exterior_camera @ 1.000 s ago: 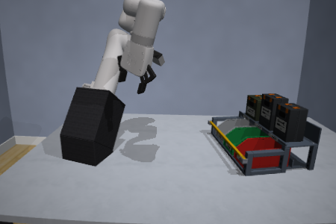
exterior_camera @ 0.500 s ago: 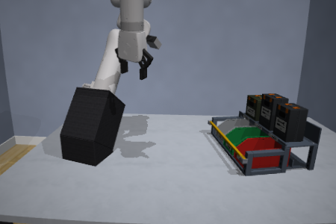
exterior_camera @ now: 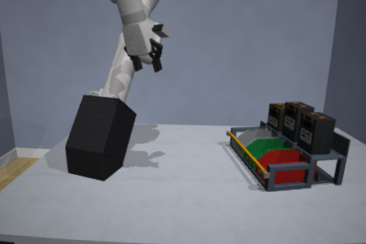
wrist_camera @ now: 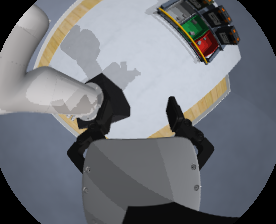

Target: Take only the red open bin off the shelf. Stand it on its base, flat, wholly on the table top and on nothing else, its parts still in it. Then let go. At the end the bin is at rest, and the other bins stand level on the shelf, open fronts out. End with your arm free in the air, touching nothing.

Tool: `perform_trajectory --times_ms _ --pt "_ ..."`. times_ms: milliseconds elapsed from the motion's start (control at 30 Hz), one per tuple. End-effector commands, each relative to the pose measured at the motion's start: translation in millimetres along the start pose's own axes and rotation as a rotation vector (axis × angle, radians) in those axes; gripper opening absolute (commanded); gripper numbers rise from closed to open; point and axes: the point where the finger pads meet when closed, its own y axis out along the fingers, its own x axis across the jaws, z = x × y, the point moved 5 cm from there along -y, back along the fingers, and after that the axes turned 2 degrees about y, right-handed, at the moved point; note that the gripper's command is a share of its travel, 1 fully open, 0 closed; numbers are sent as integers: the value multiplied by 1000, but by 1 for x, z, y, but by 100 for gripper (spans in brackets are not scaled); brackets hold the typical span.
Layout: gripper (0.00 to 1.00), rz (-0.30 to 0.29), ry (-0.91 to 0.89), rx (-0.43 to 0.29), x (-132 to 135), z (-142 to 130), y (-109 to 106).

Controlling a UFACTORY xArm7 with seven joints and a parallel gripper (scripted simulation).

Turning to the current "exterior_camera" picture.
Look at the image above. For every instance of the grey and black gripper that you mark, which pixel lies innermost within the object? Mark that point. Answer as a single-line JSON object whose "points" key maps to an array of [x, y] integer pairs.
{"points": [[140, 40]]}

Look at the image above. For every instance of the dark grey metal shelf rack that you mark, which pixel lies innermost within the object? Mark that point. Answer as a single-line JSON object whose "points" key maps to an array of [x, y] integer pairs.
{"points": [[339, 151]]}

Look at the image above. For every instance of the grey open bin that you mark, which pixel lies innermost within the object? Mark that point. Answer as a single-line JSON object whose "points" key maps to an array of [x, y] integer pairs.
{"points": [[249, 136]]}

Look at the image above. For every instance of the yellow bar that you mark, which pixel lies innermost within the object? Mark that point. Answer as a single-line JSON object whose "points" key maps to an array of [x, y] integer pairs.
{"points": [[247, 153]]}

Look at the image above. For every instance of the red bin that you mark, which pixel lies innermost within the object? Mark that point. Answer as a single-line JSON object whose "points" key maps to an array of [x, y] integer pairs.
{"points": [[282, 156]]}

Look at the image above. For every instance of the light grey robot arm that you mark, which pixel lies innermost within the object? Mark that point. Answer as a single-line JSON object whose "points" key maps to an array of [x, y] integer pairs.
{"points": [[121, 71]]}

